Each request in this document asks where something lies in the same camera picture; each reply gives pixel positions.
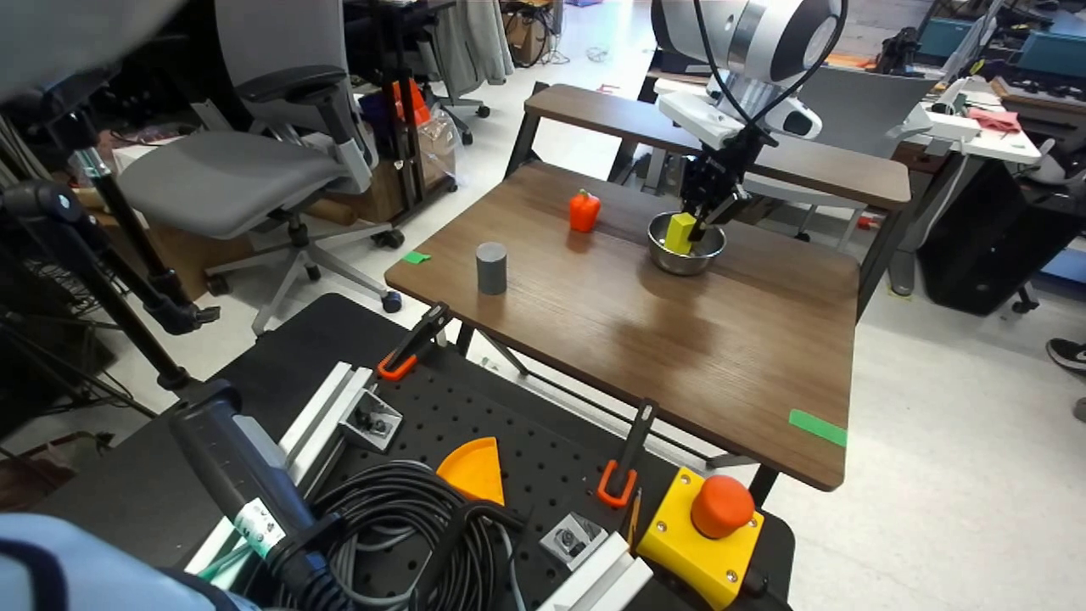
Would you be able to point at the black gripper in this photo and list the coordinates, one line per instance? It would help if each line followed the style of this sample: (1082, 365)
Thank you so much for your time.
(714, 177)

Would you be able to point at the yellow cup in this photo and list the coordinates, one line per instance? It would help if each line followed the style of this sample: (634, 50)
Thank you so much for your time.
(681, 233)

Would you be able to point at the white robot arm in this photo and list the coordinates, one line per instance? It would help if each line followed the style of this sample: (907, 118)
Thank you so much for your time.
(759, 54)

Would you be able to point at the metal bowl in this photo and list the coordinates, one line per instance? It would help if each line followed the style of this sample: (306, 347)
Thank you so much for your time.
(708, 246)

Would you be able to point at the orange cup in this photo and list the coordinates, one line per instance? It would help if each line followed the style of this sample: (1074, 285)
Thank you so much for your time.
(585, 207)

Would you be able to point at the grey cylinder cup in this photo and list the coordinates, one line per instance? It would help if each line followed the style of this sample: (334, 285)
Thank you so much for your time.
(491, 268)

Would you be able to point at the green tape strip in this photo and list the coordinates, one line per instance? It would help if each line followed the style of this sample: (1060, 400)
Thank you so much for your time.
(818, 424)

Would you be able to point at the green tape marker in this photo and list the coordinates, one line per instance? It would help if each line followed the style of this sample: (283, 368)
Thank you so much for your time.
(414, 259)

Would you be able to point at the orange black clamp left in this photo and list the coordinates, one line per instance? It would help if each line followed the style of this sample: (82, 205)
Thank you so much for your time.
(618, 477)

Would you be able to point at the orange black clamp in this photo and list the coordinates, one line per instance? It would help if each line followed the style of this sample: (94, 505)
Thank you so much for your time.
(618, 477)
(407, 350)

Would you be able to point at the yellow emergency stop box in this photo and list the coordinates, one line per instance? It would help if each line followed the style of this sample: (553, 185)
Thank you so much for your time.
(703, 534)

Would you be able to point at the orange black clamp right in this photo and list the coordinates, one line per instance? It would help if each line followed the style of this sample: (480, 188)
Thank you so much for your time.
(407, 350)

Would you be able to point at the orange triangular wedge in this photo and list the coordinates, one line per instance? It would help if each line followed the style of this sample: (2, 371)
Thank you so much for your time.
(476, 470)

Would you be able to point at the grey office chair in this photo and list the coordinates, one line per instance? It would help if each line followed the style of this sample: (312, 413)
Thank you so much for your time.
(286, 59)

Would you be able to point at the aluminium corner bracket rail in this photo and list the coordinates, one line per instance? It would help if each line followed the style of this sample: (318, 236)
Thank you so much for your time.
(603, 570)

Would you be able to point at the aluminium extrusion rail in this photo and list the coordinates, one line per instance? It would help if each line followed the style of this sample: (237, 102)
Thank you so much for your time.
(251, 477)

